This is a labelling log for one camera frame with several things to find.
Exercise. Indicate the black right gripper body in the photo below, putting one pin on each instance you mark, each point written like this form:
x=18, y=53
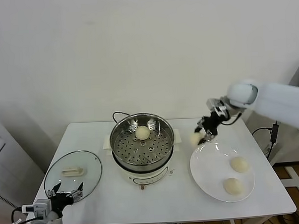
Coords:
x=212, y=121

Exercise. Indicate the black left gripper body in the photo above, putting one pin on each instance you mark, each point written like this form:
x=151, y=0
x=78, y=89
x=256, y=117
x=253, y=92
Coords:
x=60, y=200

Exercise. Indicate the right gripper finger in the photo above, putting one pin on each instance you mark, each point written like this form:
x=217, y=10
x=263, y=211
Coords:
x=199, y=126
x=208, y=136

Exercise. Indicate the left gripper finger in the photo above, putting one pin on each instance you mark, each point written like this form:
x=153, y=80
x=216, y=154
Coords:
x=54, y=190
x=77, y=193

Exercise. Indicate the white steamed baozi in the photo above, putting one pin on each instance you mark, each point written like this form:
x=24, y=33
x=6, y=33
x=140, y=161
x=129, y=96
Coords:
x=143, y=132
x=233, y=186
x=196, y=139
x=239, y=164

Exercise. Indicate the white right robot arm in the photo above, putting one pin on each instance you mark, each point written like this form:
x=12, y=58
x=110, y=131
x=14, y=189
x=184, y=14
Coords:
x=275, y=99

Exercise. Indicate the stainless steel steamer basket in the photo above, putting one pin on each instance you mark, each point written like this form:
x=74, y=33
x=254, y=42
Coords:
x=141, y=154

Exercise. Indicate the white round plate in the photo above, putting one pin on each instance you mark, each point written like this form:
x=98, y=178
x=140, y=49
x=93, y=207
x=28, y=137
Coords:
x=211, y=168

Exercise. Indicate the white grey cabinet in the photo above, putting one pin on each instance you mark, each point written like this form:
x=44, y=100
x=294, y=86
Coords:
x=7, y=160

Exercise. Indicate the grey usb hub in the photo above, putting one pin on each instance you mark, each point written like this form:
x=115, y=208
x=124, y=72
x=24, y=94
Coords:
x=274, y=133

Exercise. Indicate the cream electric cooker base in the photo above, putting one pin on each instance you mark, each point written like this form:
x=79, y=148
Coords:
x=147, y=177

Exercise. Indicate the white table leg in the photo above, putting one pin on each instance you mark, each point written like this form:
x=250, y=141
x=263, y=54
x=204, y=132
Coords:
x=232, y=223

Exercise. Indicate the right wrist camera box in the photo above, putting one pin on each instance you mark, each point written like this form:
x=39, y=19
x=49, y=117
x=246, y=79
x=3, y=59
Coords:
x=213, y=103

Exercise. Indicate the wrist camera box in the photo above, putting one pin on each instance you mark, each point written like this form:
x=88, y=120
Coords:
x=40, y=209
x=213, y=103

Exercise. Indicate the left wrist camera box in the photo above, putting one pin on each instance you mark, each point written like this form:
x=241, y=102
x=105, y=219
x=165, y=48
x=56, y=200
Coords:
x=40, y=209

